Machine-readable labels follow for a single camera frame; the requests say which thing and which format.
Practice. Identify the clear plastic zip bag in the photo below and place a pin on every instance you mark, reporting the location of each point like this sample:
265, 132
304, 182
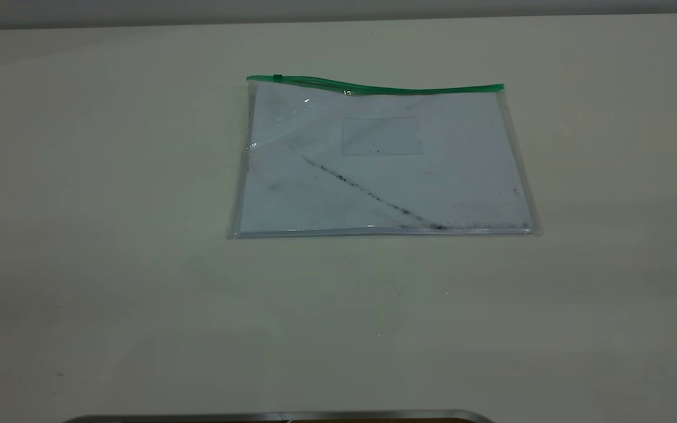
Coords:
456, 194

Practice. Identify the metal rim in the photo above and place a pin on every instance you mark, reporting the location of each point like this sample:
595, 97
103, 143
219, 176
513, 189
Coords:
280, 416

